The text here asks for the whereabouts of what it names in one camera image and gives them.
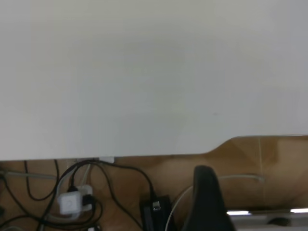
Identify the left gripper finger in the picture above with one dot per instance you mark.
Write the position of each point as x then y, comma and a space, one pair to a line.
207, 204

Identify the black rectangular box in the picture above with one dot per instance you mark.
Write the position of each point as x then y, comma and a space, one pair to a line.
148, 216

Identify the white table edge clip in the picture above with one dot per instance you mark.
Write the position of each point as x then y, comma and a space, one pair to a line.
107, 159

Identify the white power strip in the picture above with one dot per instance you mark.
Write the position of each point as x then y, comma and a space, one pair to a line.
85, 188

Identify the white cube power adapter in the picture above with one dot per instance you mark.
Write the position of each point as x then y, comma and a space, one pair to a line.
69, 203

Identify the white metal base frame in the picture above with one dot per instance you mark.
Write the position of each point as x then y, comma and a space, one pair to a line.
260, 217

